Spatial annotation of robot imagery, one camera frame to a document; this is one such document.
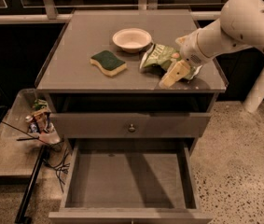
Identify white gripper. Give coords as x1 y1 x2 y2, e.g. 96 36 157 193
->
160 28 214 88

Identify grey drawer cabinet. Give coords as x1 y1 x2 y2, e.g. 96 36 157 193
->
36 10 226 224

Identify white paper bowl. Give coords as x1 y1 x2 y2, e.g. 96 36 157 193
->
112 28 152 53

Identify black metal floor rail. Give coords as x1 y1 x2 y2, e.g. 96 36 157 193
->
14 147 47 224

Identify black cables on floor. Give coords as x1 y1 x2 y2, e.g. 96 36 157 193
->
1 120 72 194

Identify closed grey top drawer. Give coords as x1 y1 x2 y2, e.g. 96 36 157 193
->
50 113 210 138

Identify green yellow sponge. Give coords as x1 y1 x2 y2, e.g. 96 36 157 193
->
90 50 127 77

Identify clear plastic bin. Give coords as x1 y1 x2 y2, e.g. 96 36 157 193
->
1 89 61 149

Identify white diagonal post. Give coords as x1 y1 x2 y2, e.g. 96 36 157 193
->
243 67 264 113

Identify round metal drawer knob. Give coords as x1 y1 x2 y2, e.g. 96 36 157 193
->
128 124 136 133

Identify snack packages in bin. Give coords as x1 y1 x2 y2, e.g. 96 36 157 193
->
25 99 54 133

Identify open grey middle drawer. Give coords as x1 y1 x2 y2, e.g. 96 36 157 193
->
49 139 212 224

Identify green jalapeno chip bag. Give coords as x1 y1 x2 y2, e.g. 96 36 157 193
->
139 44 201 80

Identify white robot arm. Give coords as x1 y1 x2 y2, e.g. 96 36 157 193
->
160 0 264 89

